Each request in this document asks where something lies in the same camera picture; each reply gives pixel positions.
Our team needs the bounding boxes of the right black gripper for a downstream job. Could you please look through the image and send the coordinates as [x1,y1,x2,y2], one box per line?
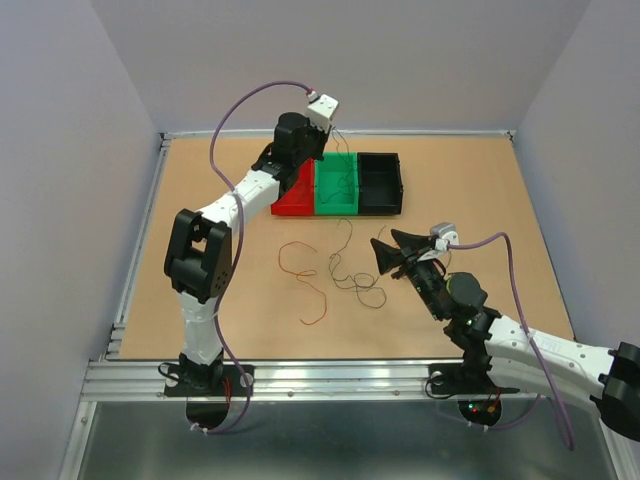
[368,228,447,321]

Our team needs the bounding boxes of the green plastic bin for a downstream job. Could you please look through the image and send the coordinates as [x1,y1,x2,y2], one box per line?
[314,153,359,216]

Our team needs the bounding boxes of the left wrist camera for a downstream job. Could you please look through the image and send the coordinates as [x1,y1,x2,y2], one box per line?
[305,90,339,134]

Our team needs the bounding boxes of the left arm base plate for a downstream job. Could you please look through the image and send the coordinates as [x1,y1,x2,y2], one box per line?
[157,361,255,398]

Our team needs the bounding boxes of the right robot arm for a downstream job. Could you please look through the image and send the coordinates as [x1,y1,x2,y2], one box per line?
[370,223,639,441]

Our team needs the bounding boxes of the red plastic bin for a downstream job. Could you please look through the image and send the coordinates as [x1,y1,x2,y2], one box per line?
[270,159,315,217]

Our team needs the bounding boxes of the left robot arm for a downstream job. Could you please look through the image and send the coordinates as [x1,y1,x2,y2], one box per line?
[164,111,332,394]

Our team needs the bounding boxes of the black plastic bin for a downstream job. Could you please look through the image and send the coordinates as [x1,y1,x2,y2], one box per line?
[357,152,404,216]

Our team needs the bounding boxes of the aluminium front rail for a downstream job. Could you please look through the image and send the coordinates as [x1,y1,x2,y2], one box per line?
[79,355,616,402]

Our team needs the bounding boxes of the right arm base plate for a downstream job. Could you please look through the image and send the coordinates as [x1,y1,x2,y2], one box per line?
[425,362,519,398]

